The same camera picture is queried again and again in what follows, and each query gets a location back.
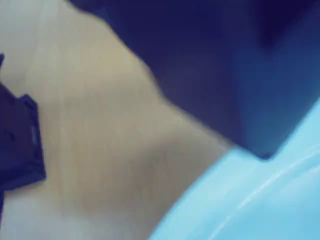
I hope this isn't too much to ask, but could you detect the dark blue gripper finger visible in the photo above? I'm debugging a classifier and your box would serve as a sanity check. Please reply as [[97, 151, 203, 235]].
[[67, 0, 320, 161], [0, 52, 47, 221]]

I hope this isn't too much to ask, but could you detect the light blue plate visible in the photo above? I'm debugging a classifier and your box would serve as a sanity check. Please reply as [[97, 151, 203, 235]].
[[147, 96, 320, 240]]

